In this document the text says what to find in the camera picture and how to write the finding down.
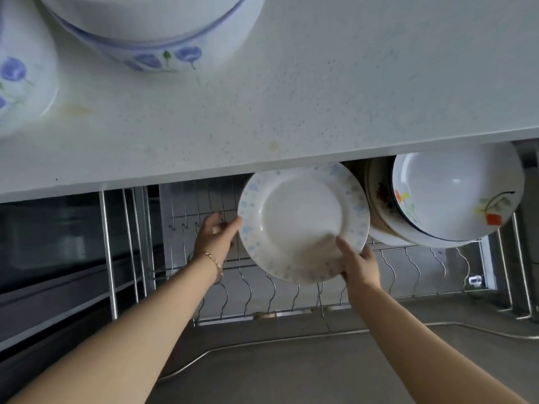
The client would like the large white blue-flowered bowl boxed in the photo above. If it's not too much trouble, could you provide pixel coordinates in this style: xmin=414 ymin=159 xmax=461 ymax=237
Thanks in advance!
xmin=36 ymin=0 xmax=267 ymax=75

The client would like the person's left hand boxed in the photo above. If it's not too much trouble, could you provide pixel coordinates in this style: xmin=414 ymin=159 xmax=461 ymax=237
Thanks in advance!
xmin=193 ymin=212 xmax=244 ymax=266

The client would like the gold chain bracelet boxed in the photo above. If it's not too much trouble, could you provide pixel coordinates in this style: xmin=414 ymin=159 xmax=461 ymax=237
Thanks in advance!
xmin=191 ymin=251 xmax=224 ymax=286

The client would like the dark glass cabinet panel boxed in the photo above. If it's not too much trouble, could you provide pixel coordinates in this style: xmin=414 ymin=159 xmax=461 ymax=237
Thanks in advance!
xmin=0 ymin=190 xmax=161 ymax=354

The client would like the person's right forearm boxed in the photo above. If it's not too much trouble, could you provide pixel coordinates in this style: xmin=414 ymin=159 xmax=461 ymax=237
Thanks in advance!
xmin=347 ymin=282 xmax=529 ymax=404

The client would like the chrome wire dish rack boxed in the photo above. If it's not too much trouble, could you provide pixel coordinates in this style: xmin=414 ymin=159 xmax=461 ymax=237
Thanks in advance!
xmin=99 ymin=171 xmax=536 ymax=326

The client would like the plain white plate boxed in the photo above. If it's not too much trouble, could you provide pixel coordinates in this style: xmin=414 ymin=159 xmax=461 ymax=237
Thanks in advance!
xmin=368 ymin=221 xmax=481 ymax=249

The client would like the chrome drawer rail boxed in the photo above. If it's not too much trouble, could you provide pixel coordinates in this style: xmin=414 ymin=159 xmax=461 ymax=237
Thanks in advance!
xmin=158 ymin=321 xmax=539 ymax=382

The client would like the cream brown-flowered plate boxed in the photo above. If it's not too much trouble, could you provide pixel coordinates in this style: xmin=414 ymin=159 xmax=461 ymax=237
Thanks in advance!
xmin=365 ymin=157 xmax=406 ymax=237

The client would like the white blue-speckled plate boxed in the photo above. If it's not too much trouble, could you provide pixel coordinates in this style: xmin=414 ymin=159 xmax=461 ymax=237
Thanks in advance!
xmin=237 ymin=162 xmax=371 ymax=285

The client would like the person's left forearm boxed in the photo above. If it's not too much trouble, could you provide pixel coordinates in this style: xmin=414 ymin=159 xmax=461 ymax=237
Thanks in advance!
xmin=8 ymin=253 xmax=223 ymax=404

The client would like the person's right hand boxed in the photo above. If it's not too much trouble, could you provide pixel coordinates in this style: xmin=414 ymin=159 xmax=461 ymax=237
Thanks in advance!
xmin=335 ymin=236 xmax=382 ymax=291

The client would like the white orange-flowered plate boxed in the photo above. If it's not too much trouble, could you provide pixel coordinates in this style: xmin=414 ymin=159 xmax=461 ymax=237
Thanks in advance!
xmin=391 ymin=141 xmax=526 ymax=243

